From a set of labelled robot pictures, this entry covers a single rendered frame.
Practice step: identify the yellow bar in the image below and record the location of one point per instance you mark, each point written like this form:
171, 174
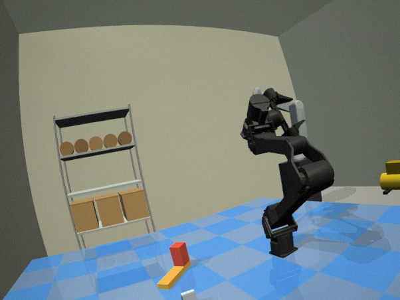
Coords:
180, 257

